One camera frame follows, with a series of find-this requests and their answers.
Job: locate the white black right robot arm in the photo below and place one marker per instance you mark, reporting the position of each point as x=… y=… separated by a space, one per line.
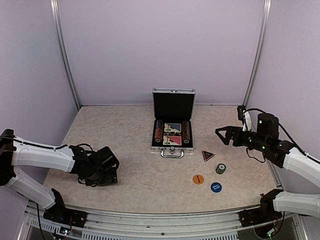
x=285 y=154

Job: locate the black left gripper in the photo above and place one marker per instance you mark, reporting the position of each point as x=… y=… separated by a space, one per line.
x=111 y=177

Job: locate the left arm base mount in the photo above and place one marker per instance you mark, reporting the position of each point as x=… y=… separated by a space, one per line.
x=66 y=216

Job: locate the black red triangular dealer button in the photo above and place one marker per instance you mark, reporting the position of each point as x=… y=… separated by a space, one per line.
x=207 y=155

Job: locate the front aluminium rail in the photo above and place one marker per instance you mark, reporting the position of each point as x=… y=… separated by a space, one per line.
x=113 y=225

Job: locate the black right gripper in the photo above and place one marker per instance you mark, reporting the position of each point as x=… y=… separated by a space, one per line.
x=230 y=134

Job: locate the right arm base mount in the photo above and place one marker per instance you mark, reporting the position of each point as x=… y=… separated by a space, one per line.
x=250 y=217

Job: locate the green poker chip stack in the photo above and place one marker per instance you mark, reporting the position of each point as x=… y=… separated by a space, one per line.
x=221 y=168

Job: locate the right aluminium frame post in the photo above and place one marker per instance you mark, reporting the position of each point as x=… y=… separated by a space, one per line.
x=259 y=51

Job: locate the blue small blind button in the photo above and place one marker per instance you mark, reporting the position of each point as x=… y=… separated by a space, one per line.
x=216 y=187

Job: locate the red playing card deck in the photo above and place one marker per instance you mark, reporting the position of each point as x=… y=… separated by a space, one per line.
x=172 y=140

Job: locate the right chip row in case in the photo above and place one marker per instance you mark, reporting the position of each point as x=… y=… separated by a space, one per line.
x=186 y=136

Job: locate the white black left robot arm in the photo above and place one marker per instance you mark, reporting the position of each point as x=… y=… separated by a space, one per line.
x=93 y=169

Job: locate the blue playing card deck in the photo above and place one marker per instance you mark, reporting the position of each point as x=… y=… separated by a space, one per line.
x=172 y=127

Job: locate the aluminium frame post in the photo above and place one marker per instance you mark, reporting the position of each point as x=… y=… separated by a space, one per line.
x=54 y=5
x=259 y=51

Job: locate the orange big blind button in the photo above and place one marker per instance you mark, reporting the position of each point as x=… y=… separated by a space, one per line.
x=198 y=179

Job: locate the aluminium poker set case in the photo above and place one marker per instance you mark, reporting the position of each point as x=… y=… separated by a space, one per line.
x=173 y=105

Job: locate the left aluminium frame post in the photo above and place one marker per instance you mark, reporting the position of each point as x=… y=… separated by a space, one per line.
x=54 y=5

